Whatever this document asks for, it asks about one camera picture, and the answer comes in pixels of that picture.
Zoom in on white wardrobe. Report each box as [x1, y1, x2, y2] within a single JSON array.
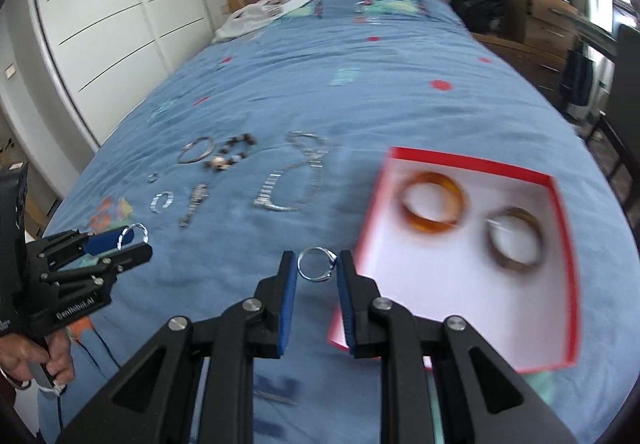
[[35, 0, 213, 145]]

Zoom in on amber orange bangle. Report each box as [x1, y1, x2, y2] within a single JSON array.
[[398, 171, 469, 235]]

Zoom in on silver chain necklace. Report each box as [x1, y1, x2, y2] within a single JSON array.
[[252, 130, 332, 215]]

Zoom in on white garment on bed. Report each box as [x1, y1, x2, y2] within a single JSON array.
[[212, 0, 311, 45]]

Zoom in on person's left hand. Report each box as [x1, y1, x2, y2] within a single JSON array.
[[0, 329, 75, 386]]

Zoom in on blue patterned bed cover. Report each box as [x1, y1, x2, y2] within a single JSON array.
[[38, 0, 639, 443]]

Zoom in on silver bangle bracelet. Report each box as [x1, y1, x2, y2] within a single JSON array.
[[177, 135, 216, 165]]

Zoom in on wooden drawer cabinet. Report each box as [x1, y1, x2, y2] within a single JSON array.
[[474, 0, 578, 105]]

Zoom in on black backpack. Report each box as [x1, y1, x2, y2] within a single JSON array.
[[449, 0, 508, 34]]

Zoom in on dark brown bangle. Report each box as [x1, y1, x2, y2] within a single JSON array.
[[485, 206, 546, 273]]

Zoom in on dark blue hanging bag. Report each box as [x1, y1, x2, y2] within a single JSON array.
[[560, 49, 594, 108]]

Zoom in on dark grey chair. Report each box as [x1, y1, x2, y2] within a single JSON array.
[[581, 23, 640, 205]]

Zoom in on black beaded bracelet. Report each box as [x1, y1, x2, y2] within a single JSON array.
[[203, 132, 257, 173]]

